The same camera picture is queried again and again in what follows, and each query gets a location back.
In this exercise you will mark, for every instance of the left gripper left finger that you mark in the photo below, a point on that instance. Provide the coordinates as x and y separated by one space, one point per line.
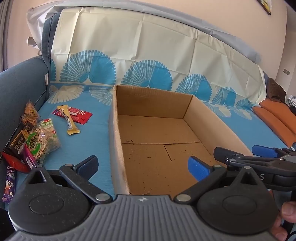
77 176

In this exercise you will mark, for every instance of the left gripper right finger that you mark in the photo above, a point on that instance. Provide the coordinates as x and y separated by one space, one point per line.
207 178

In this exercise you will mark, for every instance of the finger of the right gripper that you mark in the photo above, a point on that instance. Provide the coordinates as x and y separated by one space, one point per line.
229 157
267 152

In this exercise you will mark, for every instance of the red candy packet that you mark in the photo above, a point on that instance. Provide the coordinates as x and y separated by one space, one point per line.
15 163

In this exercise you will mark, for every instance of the clear bag brown snacks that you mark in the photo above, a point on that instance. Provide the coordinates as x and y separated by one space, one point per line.
30 117

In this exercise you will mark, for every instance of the person's right hand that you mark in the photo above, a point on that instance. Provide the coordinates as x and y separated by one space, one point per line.
285 221

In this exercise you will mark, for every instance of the orange cushion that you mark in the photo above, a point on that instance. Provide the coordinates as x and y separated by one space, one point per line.
278 117

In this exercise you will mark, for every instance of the yellow snack bar wrapper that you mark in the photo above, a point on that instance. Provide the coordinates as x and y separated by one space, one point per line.
71 127

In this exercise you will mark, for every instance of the green mixed-grain snack bag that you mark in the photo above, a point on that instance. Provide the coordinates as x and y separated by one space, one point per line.
43 140

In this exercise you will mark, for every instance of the magenta snack packet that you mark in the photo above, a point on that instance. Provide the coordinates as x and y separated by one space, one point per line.
28 158

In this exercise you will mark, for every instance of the red flat snack packet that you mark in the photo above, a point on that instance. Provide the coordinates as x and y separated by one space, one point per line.
79 116

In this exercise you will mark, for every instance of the dark brown cloth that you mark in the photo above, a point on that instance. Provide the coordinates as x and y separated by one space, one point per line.
275 92

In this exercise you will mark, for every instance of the open cardboard box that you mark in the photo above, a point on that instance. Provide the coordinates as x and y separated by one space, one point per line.
152 135

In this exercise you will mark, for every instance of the purple candy wrapper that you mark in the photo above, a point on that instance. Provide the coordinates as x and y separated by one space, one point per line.
10 185

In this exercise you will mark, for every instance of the black gold snack packet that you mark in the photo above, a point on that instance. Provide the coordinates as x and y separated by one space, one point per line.
20 139

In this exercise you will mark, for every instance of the blue fan-pattern sofa cover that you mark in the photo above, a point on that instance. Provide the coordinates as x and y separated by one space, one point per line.
99 48

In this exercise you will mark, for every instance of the grey window curtain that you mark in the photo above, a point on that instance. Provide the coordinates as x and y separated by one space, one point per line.
5 12

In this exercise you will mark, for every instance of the wall switch plate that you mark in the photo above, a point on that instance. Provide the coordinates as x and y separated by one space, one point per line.
286 72

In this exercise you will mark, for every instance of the framed wall picture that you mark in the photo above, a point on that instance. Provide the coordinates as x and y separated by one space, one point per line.
266 4

